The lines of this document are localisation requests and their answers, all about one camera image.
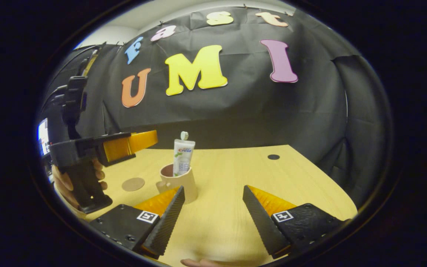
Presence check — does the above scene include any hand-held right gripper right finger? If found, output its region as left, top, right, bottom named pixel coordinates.
left=242, top=185, right=348, bottom=260

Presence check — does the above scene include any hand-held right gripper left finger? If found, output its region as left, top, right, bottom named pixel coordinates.
left=87, top=185, right=186, bottom=260

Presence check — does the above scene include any white toothpaste tube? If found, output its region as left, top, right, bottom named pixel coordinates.
left=173, top=139, right=196, bottom=177

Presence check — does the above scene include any beige cup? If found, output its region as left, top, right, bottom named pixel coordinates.
left=156, top=163, right=198, bottom=204

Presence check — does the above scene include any brown round coaster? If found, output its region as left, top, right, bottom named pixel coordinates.
left=122, top=177, right=145, bottom=192

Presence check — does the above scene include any wooden desktop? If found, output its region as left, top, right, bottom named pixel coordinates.
left=56, top=145, right=358, bottom=267

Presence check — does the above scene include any computer monitor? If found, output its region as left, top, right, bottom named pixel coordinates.
left=37, top=119, right=50, bottom=156

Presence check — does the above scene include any black backdrop cloth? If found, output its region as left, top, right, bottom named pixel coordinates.
left=41, top=6, right=393, bottom=208

